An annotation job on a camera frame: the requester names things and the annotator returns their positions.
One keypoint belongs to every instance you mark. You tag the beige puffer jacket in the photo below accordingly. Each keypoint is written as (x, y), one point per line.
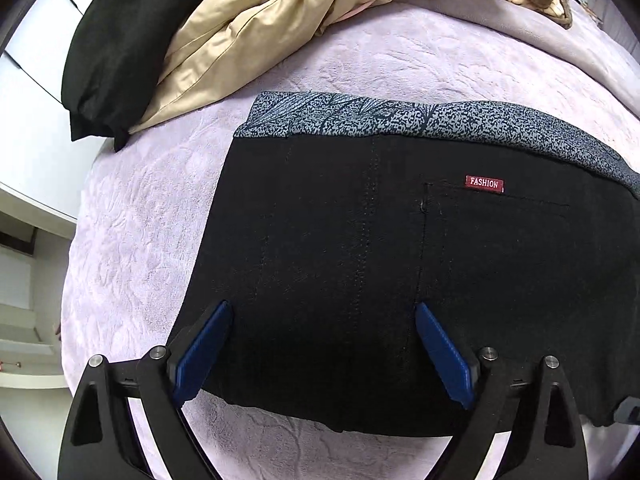
(240, 25)

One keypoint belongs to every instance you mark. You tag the black garment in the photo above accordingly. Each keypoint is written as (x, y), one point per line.
(125, 35)

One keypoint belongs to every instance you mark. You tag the lilac embossed fleece blanket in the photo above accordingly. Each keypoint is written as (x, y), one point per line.
(150, 210)

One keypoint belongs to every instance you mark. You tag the plain mauve bed sheet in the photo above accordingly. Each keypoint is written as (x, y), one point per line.
(525, 30)

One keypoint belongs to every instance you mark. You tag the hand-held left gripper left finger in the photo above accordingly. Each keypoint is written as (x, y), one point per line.
(205, 345)

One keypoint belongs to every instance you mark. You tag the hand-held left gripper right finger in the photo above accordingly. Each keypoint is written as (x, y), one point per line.
(445, 355)

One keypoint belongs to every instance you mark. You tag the white open shelf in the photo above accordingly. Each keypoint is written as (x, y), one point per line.
(30, 310)

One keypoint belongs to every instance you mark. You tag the black pants patterned grey waistband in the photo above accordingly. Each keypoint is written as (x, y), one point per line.
(325, 235)

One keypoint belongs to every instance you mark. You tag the white wardrobe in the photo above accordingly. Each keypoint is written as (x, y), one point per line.
(30, 135)

